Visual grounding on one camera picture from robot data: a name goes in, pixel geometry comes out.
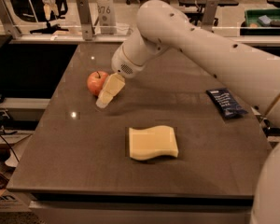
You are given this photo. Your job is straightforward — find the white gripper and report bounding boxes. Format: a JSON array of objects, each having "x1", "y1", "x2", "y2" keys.
[{"x1": 96, "y1": 44, "x2": 144, "y2": 108}]

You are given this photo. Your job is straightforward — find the red apple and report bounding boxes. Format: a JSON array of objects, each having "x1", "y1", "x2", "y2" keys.
[{"x1": 87, "y1": 71, "x2": 108, "y2": 96}]

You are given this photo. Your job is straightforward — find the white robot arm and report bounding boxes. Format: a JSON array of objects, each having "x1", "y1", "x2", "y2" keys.
[{"x1": 96, "y1": 0, "x2": 280, "y2": 224}]

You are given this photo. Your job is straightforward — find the white numbered robot base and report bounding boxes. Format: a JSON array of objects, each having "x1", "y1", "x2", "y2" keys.
[{"x1": 96, "y1": 0, "x2": 117, "y2": 35}]

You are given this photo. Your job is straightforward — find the yellow sponge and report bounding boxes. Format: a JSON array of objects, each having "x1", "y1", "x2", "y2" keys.
[{"x1": 129, "y1": 125, "x2": 178, "y2": 161}]

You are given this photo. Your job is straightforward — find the black desk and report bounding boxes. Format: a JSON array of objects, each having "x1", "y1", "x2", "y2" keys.
[{"x1": 177, "y1": 0, "x2": 239, "y2": 26}]

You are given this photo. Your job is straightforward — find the dark blue snack packet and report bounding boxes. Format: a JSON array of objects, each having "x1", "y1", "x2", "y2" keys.
[{"x1": 206, "y1": 88, "x2": 247, "y2": 119}]

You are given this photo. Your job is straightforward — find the green plastic bin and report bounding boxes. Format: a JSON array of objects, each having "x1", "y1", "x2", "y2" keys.
[{"x1": 240, "y1": 8, "x2": 280, "y2": 35}]

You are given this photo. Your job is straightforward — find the middle metal bracket post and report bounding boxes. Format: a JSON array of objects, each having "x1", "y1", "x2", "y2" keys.
[{"x1": 77, "y1": 0, "x2": 94, "y2": 40}]

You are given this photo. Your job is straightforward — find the metal bracket post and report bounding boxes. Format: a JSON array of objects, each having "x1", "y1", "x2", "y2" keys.
[
  {"x1": 77, "y1": 0, "x2": 94, "y2": 40},
  {"x1": 0, "y1": 0, "x2": 21, "y2": 39},
  {"x1": 201, "y1": 0, "x2": 219, "y2": 32}
]

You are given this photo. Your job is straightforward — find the right metal bracket post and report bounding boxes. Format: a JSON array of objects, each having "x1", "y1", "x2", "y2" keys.
[{"x1": 201, "y1": 0, "x2": 219, "y2": 32}]

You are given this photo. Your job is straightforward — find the left metal bracket post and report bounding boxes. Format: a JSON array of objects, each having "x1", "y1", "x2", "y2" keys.
[{"x1": 0, "y1": 0, "x2": 21, "y2": 39}]

